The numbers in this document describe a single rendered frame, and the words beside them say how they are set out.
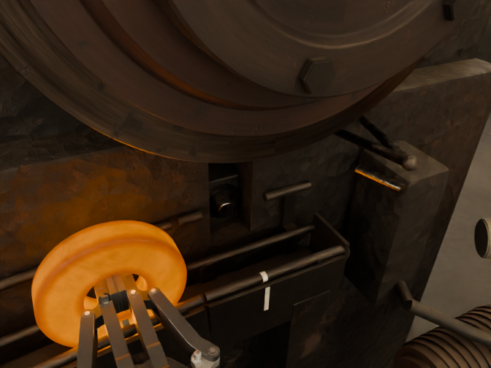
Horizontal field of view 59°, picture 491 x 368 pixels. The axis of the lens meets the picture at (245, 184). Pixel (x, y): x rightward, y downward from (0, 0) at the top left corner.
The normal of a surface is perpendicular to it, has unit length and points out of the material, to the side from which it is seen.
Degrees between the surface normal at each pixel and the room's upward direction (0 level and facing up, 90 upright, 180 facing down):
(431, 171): 22
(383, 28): 27
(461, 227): 0
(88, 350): 2
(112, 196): 90
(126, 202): 90
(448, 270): 0
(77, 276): 92
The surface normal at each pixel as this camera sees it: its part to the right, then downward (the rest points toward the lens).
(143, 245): 0.45, 0.54
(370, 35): 0.05, -0.53
